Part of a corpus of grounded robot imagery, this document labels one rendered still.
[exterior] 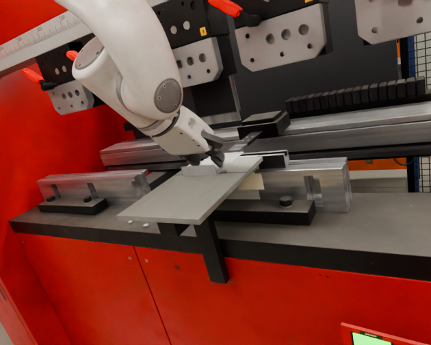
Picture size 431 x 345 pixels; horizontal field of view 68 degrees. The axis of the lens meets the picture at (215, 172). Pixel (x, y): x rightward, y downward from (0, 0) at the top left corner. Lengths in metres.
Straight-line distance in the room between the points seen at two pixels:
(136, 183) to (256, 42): 0.53
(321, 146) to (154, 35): 0.60
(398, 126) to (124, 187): 0.73
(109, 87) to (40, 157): 0.94
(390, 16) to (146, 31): 0.35
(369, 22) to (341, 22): 0.56
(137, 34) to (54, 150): 1.05
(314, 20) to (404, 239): 0.38
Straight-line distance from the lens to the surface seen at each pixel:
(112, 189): 1.01
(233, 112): 0.71
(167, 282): 0.86
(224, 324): 0.85
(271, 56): 0.61
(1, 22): 1.14
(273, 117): 0.89
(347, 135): 0.89
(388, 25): 0.57
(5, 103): 1.37
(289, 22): 0.60
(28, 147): 1.38
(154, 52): 0.43
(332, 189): 0.67
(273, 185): 0.70
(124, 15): 0.43
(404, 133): 0.88
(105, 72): 0.48
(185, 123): 0.57
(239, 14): 0.59
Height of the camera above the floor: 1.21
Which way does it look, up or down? 19 degrees down
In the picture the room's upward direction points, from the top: 15 degrees counter-clockwise
